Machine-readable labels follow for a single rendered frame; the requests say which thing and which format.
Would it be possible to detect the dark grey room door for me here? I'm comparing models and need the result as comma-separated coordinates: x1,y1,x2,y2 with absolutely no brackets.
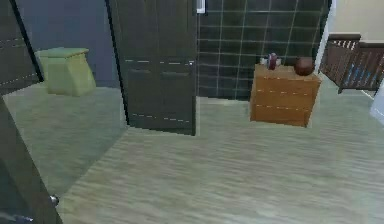
105,0,198,137

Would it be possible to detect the orange wooden chest of drawers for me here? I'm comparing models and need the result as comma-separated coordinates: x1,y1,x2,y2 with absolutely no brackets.
249,63,323,128

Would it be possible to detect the red and white alarm clock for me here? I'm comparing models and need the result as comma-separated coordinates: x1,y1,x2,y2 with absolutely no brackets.
260,52,283,71

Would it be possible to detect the brown ball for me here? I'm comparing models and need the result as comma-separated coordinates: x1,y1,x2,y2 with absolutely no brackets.
293,56,316,77

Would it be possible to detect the green toilet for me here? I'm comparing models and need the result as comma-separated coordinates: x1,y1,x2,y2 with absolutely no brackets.
34,46,97,98

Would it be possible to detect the dark brown wooden crib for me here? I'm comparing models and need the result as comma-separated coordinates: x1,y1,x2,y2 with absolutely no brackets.
319,32,384,95

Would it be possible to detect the dark door with round knob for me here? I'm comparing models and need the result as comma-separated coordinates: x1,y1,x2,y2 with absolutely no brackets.
0,0,64,224

